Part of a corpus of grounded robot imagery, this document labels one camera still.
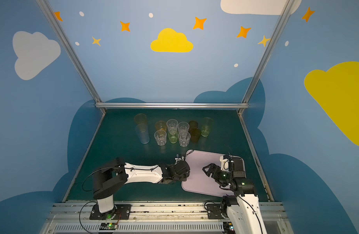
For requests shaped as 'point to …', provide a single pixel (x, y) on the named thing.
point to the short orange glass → (160, 125)
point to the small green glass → (172, 133)
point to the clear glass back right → (183, 126)
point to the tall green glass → (207, 124)
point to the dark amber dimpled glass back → (193, 124)
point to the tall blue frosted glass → (142, 130)
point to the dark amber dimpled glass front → (195, 134)
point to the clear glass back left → (172, 126)
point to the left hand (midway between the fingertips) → (188, 175)
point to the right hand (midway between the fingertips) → (210, 170)
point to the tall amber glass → (140, 118)
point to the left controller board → (108, 226)
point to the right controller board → (228, 228)
